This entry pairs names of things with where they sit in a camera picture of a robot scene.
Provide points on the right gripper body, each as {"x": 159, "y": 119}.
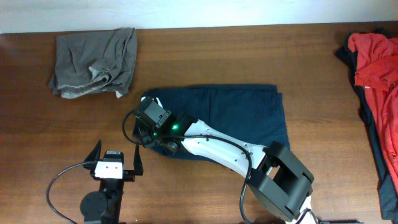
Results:
{"x": 144, "y": 132}

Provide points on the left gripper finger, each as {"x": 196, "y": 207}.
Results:
{"x": 93, "y": 157}
{"x": 137, "y": 162}

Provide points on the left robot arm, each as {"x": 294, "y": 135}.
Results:
{"x": 104, "y": 205}

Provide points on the red shirt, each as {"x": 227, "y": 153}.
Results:
{"x": 377, "y": 73}

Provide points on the grey folded shirt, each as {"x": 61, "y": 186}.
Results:
{"x": 94, "y": 62}

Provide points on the black garment under red shirt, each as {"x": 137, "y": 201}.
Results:
{"x": 385, "y": 187}

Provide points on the navy blue garment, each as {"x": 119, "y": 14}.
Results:
{"x": 251, "y": 113}

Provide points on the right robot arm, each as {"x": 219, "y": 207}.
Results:
{"x": 278, "y": 179}

